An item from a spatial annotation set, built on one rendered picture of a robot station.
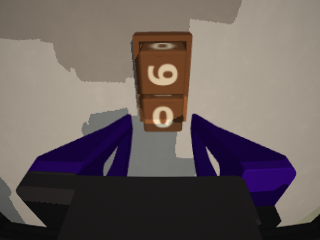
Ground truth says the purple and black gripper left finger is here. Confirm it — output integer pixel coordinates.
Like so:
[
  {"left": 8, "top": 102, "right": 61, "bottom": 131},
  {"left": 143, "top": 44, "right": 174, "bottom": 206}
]
[{"left": 27, "top": 114, "right": 133, "bottom": 176}]

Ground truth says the brown wooden tray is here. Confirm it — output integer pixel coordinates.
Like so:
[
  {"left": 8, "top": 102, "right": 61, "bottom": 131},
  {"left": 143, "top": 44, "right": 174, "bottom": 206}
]
[{"left": 132, "top": 32, "right": 193, "bottom": 122}]

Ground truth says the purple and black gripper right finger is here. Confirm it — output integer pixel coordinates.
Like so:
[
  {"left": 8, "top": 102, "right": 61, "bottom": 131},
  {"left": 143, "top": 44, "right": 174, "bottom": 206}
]
[{"left": 190, "top": 114, "right": 296, "bottom": 207}]

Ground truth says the brown number cube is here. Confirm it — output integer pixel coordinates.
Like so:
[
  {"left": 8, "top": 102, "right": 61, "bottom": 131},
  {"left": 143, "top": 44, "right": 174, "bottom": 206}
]
[
  {"left": 138, "top": 42, "right": 187, "bottom": 95},
  {"left": 142, "top": 95, "right": 184, "bottom": 132}
]

